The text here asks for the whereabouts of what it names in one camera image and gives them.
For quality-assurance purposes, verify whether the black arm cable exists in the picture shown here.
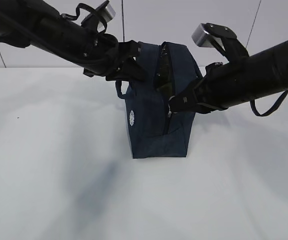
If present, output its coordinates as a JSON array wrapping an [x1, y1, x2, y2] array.
[[249, 88, 288, 117], [0, 0, 118, 67]]

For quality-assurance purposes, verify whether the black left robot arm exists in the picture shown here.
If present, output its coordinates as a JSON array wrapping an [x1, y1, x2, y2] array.
[[0, 0, 145, 82]]

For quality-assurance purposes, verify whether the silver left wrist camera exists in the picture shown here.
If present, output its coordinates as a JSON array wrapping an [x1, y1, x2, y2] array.
[[81, 0, 116, 33]]

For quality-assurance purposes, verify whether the dark navy fabric lunch bag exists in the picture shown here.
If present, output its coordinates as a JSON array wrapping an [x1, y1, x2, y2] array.
[[115, 42, 202, 159]]

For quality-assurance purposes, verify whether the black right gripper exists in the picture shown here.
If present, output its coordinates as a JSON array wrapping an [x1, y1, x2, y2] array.
[[168, 59, 259, 114]]

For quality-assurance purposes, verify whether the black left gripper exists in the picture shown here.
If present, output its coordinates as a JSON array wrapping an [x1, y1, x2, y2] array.
[[83, 40, 146, 82]]

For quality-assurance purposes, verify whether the silver zipper pull ring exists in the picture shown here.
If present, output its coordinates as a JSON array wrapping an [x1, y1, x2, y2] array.
[[167, 95, 177, 113]]

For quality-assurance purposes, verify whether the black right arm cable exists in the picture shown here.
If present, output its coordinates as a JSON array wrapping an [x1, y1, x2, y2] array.
[[249, 88, 288, 117]]

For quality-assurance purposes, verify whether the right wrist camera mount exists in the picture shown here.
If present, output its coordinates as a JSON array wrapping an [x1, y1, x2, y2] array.
[[191, 23, 249, 63]]

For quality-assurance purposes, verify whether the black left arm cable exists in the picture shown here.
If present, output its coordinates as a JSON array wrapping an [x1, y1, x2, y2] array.
[[0, 0, 118, 67]]

